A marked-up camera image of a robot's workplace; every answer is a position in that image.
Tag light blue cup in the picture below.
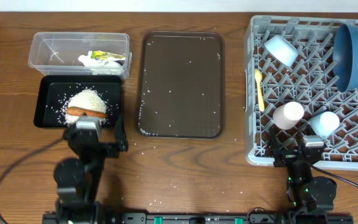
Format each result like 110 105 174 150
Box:
308 111 340 139

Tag pink cup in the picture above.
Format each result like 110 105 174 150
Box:
273 101 305 130

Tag orange carrot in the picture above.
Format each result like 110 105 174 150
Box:
67 107 107 118

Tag white rice pile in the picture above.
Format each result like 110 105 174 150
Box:
62 89 107 124

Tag wrapper trash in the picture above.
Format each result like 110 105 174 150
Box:
78 50 126 75

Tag yellow plastic spoon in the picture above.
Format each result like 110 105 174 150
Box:
254 69 265 112

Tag light blue bowl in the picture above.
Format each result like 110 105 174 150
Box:
264 35 298 67

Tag dark blue plate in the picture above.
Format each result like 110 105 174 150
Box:
333 24 358 92

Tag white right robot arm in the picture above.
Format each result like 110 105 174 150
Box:
268 127 358 223

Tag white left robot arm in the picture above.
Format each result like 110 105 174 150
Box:
0 114 129 223

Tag grey dishwasher rack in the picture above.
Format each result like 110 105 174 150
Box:
244 16 358 171

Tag black waste tray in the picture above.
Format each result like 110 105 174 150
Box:
34 75 122 128

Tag clear plastic bin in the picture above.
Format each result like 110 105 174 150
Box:
28 32 132 79

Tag brown serving tray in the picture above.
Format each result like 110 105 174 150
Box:
135 31 225 139

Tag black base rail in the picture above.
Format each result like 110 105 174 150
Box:
42 210 354 224

